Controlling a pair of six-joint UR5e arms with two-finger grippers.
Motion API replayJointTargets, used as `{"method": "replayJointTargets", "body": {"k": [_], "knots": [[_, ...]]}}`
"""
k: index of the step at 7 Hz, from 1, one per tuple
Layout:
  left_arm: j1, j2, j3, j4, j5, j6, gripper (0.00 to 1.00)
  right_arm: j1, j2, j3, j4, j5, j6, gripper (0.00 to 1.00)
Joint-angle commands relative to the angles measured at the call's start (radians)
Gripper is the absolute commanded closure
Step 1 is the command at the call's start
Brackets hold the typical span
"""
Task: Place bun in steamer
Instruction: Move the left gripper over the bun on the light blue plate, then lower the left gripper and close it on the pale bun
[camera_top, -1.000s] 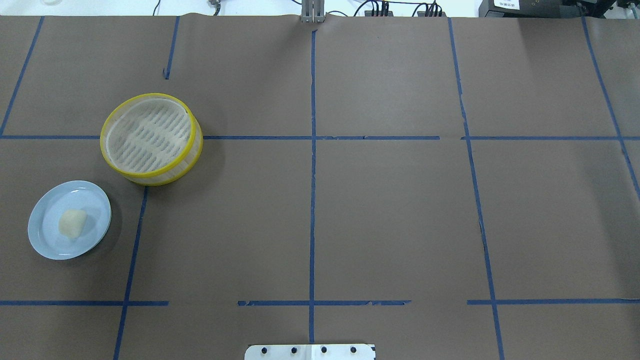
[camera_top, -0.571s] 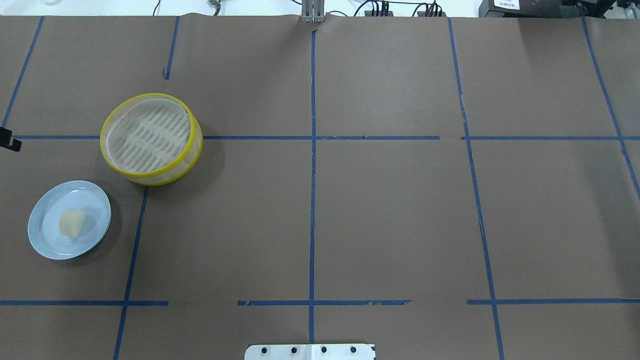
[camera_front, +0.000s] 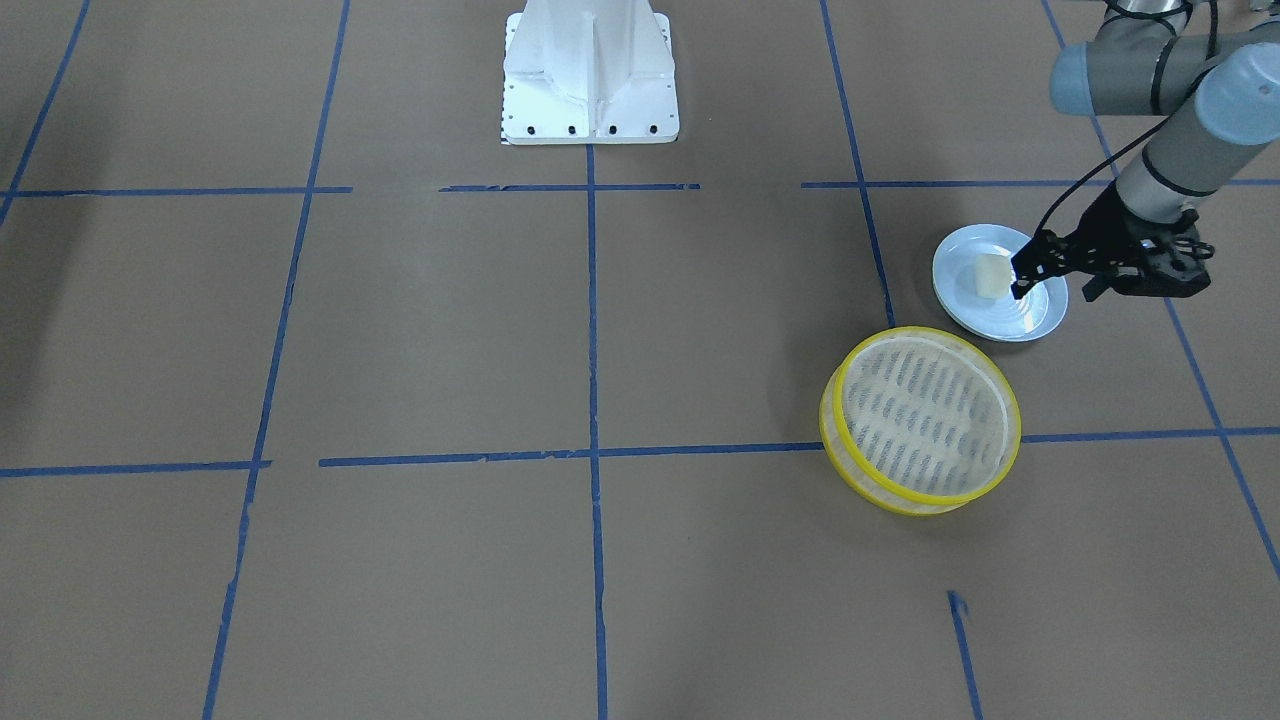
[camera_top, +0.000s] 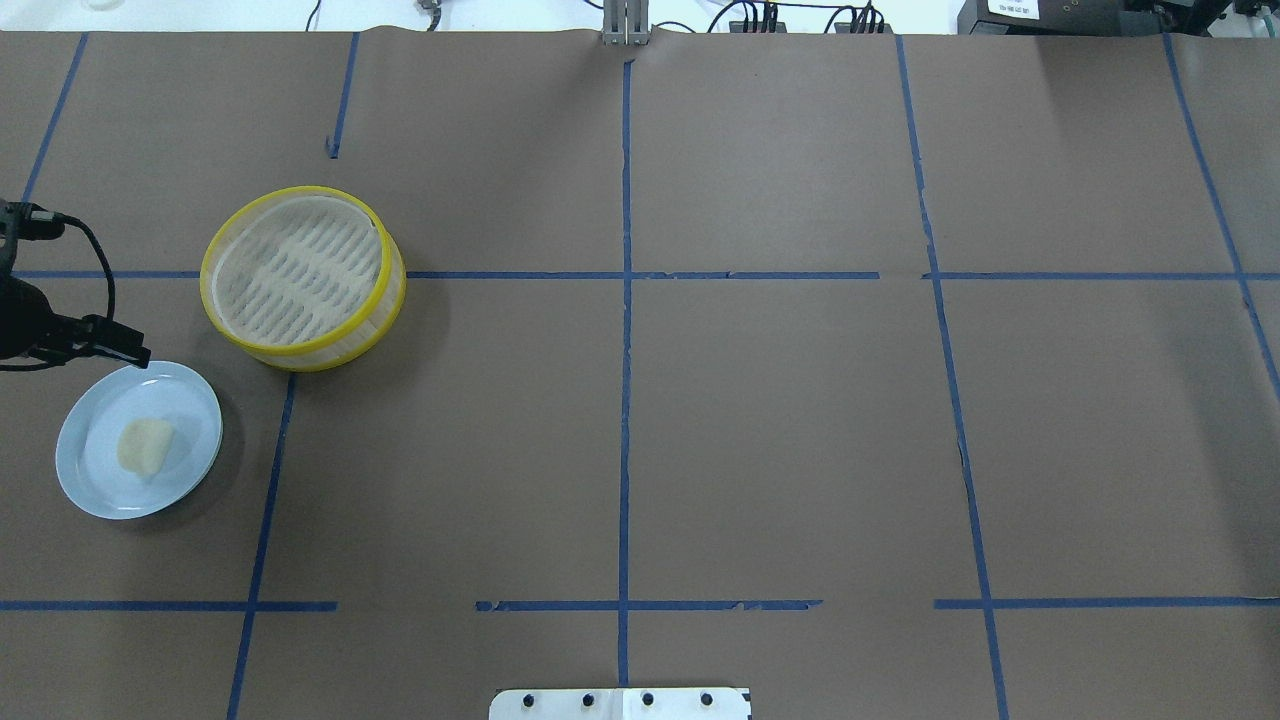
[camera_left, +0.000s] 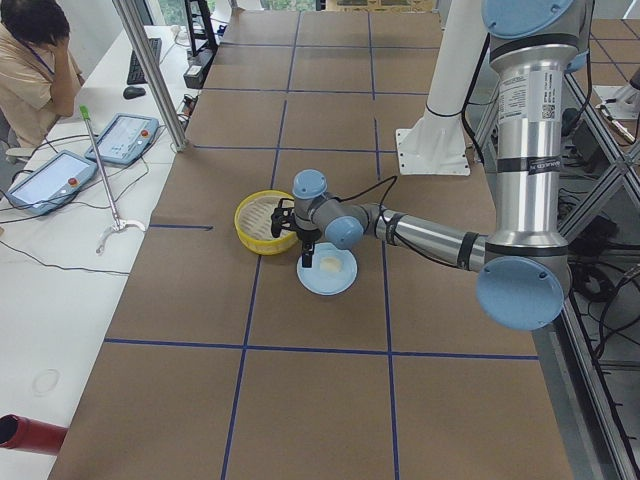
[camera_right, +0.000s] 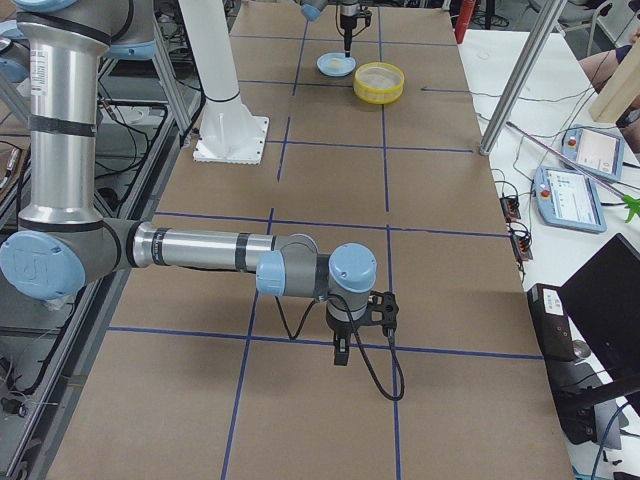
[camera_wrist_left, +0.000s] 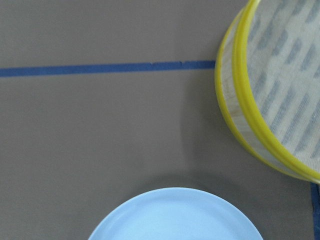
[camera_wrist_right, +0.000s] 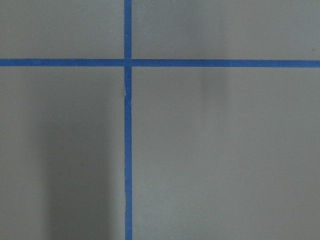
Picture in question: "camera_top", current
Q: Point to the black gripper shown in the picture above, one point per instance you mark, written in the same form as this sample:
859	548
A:
20	318

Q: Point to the white steamed bun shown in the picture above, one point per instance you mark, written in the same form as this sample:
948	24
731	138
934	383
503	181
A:
143	445

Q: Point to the yellow rimmed bamboo steamer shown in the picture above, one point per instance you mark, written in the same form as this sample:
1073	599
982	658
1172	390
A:
354	337

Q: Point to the light blue plate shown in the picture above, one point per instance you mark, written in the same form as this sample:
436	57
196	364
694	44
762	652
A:
85	454

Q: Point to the brown paper table cover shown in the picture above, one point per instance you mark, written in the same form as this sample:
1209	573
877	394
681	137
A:
886	377

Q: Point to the black equipment box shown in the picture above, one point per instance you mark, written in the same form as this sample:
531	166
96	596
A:
1068	18

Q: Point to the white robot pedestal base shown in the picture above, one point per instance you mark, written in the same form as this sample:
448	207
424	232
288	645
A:
623	703

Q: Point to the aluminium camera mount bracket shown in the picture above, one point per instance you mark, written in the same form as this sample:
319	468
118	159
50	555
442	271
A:
625	22

